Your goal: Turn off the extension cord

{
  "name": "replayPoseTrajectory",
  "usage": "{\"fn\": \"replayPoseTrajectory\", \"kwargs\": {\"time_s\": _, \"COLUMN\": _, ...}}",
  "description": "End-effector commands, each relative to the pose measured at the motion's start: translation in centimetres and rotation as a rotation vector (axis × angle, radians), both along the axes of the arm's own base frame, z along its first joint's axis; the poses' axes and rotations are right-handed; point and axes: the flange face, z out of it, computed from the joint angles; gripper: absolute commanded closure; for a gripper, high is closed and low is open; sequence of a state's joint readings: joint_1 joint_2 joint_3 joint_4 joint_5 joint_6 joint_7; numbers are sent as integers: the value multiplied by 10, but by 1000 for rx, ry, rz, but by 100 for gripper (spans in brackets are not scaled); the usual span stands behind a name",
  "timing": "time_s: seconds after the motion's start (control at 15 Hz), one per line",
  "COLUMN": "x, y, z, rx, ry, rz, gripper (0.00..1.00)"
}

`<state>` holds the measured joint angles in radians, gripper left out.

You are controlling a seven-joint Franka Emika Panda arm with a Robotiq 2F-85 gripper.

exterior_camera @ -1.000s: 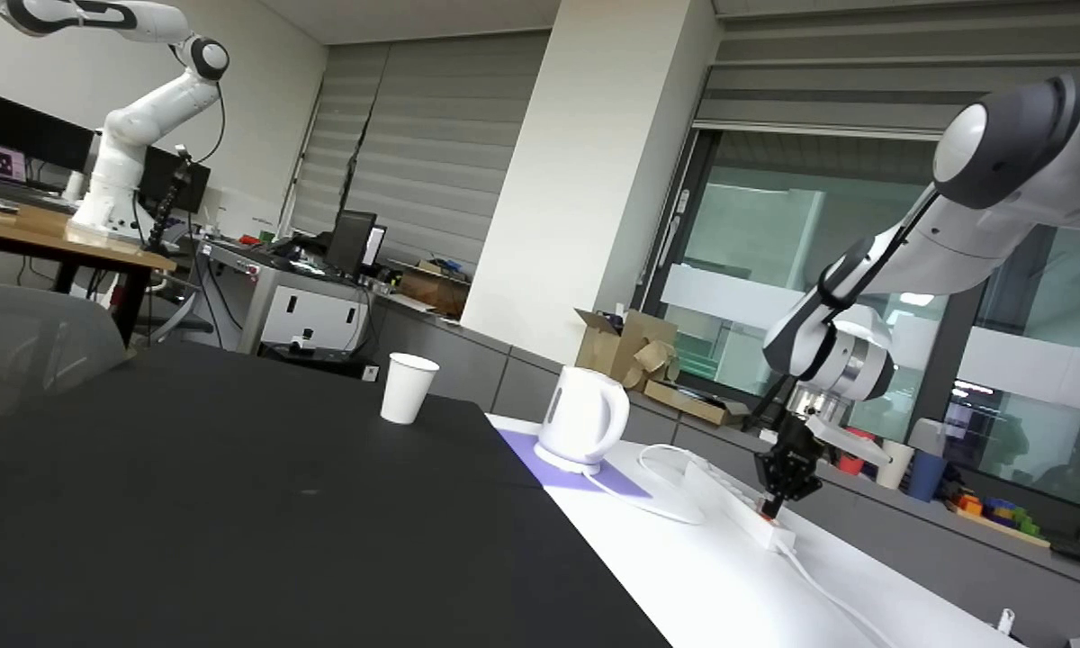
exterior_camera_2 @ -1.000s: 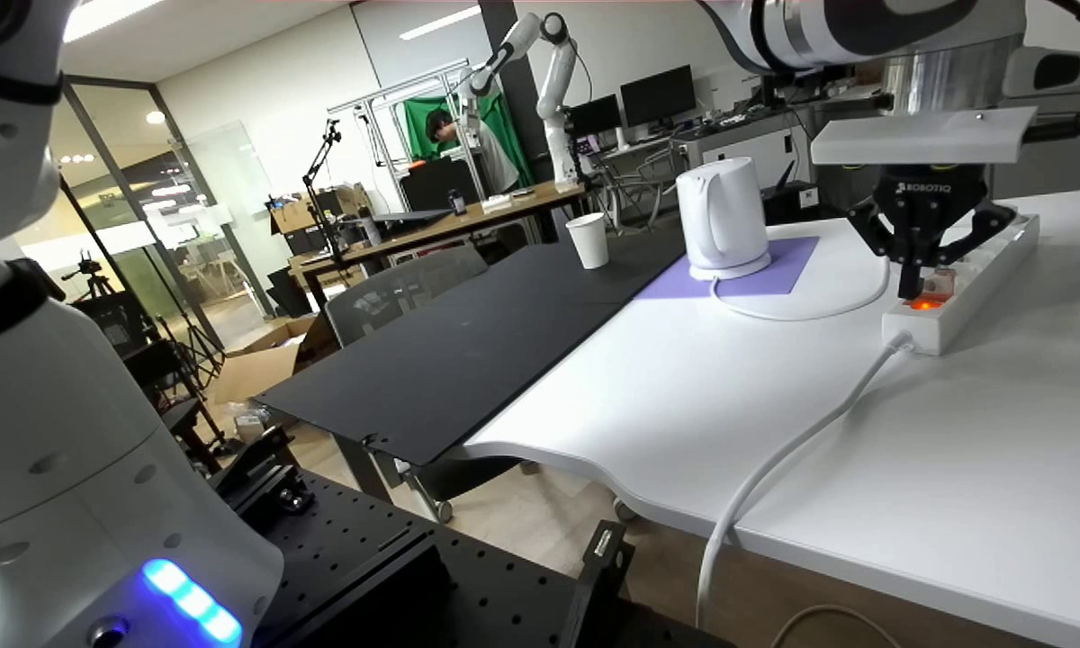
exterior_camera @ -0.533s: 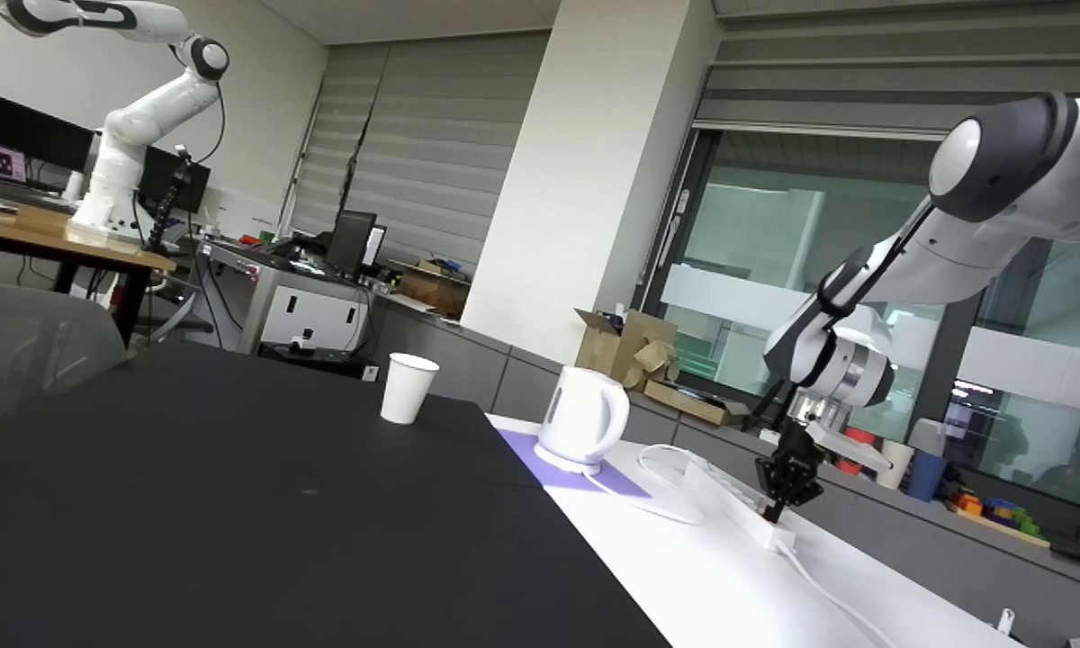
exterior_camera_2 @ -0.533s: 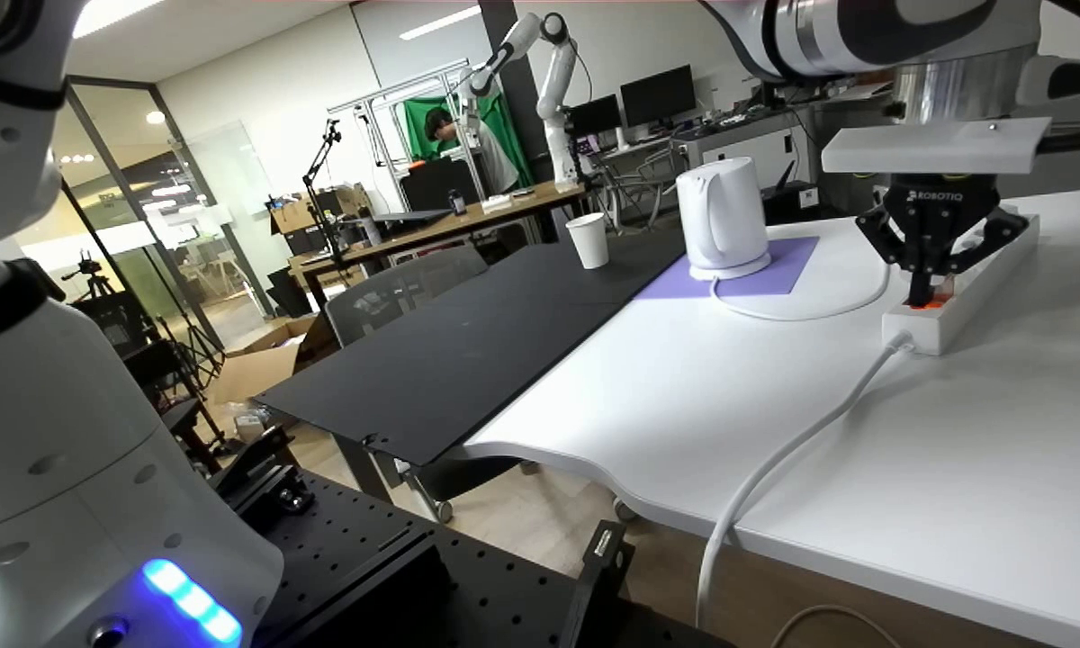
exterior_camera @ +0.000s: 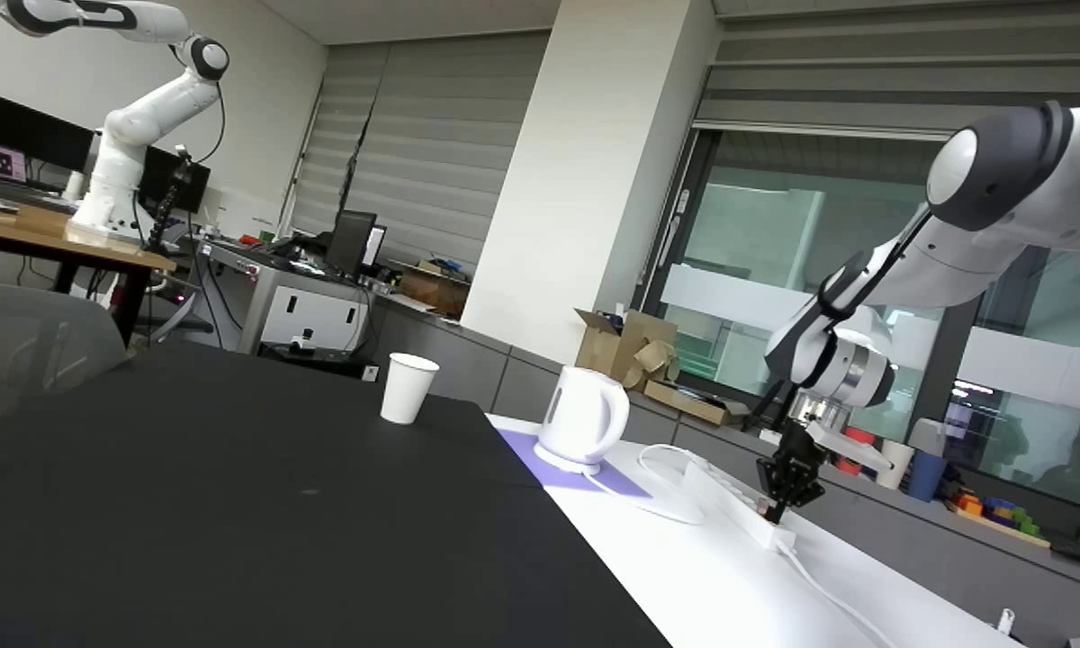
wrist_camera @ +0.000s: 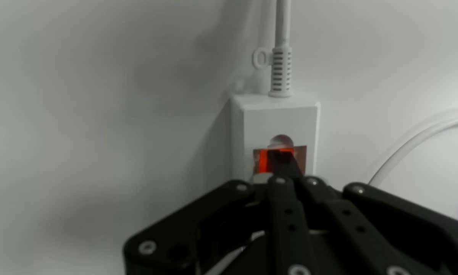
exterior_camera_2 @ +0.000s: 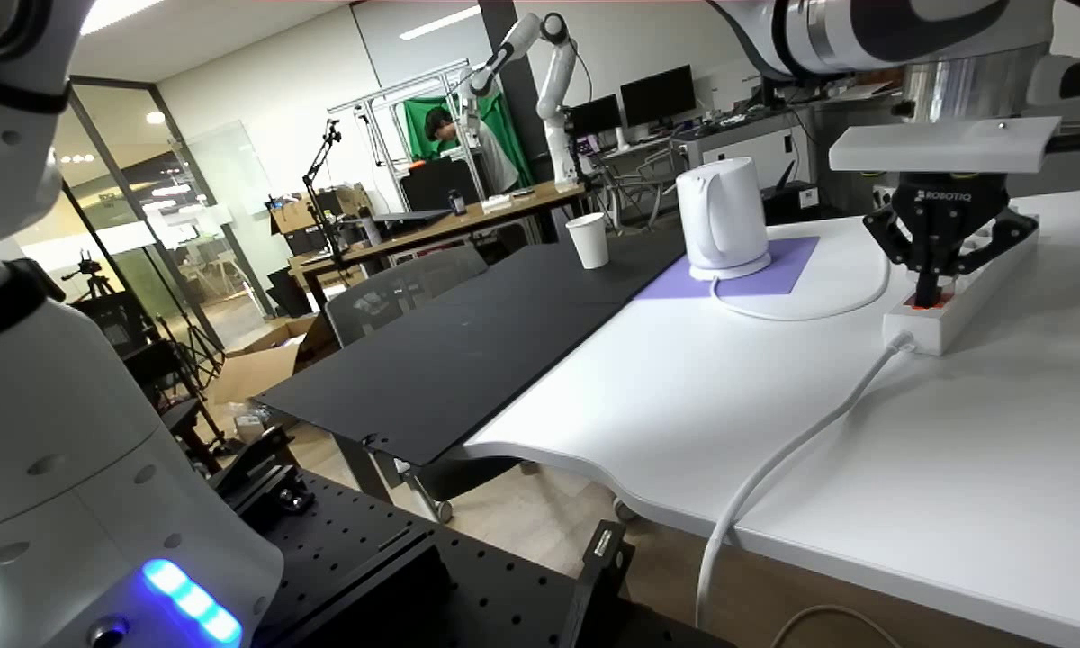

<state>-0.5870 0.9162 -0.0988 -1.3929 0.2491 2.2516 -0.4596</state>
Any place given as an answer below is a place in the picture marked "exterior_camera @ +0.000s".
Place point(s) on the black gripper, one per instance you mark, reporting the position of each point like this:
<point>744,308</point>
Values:
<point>793,463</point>

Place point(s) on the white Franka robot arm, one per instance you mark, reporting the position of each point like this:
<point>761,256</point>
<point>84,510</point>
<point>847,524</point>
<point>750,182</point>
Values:
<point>995,229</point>

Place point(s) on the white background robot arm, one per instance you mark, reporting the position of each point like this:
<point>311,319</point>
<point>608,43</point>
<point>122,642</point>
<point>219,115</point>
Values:
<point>146,112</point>

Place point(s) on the clear plastic bag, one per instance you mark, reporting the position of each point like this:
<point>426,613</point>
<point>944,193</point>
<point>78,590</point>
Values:
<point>697,487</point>

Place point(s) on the blue plastic cup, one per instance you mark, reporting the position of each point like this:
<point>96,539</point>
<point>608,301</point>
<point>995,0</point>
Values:
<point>927,475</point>

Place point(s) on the flat cardboard piece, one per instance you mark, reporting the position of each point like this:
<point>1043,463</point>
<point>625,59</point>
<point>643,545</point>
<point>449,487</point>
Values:
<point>687,406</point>

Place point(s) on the colourful toy pile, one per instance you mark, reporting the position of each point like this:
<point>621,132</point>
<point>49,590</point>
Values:
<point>995,512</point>

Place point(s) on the white mug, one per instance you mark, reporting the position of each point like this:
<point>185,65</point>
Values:
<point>581,418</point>

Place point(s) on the open cardboard box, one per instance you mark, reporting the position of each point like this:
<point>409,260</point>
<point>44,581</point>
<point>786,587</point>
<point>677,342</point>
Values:
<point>615,347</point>

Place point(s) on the small white plug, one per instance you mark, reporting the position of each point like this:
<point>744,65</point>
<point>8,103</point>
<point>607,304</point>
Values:
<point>1004,620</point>

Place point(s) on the purple mat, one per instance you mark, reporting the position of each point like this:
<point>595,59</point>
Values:
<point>528,456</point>

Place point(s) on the white paper cup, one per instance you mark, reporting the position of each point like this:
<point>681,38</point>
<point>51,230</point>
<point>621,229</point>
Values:
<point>409,389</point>

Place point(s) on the black upright computer screen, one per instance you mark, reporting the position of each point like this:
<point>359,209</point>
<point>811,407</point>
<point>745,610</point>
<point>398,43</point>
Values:
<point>350,241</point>

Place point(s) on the white cabinet box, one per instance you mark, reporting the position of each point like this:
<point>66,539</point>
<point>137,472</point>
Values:
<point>311,319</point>

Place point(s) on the small black monitor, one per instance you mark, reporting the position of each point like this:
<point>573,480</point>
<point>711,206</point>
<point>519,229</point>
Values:
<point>180,182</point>

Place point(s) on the grey chair back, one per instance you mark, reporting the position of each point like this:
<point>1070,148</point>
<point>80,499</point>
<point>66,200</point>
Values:
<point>29,347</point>

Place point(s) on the wooden desk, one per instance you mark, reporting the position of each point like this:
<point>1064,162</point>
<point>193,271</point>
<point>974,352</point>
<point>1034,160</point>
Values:
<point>49,230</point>

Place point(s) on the large black monitor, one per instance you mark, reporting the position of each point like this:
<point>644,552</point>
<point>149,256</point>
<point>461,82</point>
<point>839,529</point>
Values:
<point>33,132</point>

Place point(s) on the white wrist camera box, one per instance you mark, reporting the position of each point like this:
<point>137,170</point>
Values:
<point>866,450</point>

